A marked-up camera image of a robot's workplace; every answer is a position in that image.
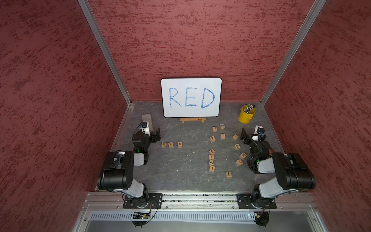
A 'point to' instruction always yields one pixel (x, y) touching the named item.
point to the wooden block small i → (228, 174)
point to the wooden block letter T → (211, 156)
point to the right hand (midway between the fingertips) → (249, 130)
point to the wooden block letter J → (214, 129)
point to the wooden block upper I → (212, 152)
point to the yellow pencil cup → (246, 114)
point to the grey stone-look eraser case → (147, 117)
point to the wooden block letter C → (236, 147)
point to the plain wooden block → (235, 137)
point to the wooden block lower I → (212, 168)
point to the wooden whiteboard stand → (183, 119)
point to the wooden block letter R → (164, 145)
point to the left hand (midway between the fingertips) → (152, 130)
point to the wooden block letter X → (239, 162)
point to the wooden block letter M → (243, 155)
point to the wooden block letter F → (212, 139)
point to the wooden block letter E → (170, 145)
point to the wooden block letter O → (222, 136)
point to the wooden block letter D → (179, 145)
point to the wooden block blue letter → (222, 126)
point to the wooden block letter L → (211, 162)
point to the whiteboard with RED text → (192, 97)
